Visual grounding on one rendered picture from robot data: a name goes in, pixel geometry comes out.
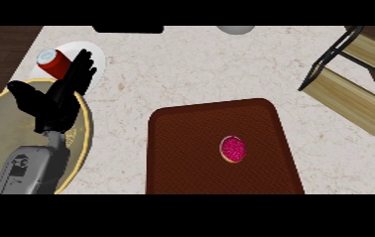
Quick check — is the pink round fruit slice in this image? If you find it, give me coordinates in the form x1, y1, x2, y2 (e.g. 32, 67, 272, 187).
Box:
218, 135, 247, 165

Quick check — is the yellow rimmed round plate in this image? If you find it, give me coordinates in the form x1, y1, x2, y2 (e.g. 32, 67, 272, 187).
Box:
0, 77, 94, 195

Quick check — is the brown rectangular tray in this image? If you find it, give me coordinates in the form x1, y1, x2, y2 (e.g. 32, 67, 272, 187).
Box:
144, 97, 305, 195

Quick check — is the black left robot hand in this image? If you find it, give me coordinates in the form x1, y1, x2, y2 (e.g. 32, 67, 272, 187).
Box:
5, 49, 97, 135

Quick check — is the black flat appliance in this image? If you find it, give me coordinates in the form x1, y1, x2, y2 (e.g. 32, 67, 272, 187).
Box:
92, 25, 165, 35

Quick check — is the red can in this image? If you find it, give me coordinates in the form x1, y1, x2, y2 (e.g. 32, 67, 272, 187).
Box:
35, 48, 78, 81

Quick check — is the wooden tiered shelf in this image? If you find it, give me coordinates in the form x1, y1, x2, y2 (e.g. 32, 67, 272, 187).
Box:
296, 25, 375, 137

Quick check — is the grey round object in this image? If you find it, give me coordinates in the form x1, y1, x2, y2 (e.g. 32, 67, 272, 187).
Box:
215, 25, 256, 36

